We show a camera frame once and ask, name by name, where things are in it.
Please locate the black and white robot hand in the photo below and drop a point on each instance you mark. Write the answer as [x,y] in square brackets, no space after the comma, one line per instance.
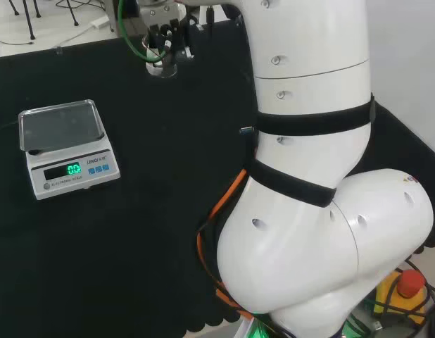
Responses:
[168,28]

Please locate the clear glass beaker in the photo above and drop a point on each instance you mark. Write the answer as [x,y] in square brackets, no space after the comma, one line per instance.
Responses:
[162,69]

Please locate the white electronic balance steel pan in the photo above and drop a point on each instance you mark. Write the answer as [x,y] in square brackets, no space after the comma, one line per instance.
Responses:
[68,148]

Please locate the white power strip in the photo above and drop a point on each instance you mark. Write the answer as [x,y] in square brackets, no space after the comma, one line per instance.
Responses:
[99,23]

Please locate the black tripod leg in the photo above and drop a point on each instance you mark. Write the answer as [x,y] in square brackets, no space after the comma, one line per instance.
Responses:
[14,7]
[74,14]
[37,8]
[30,21]

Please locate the black bench cloth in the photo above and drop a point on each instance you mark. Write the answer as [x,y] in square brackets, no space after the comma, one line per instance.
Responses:
[115,193]

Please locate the yellow stop button box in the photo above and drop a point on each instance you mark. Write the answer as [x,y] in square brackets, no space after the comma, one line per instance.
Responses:
[402,294]

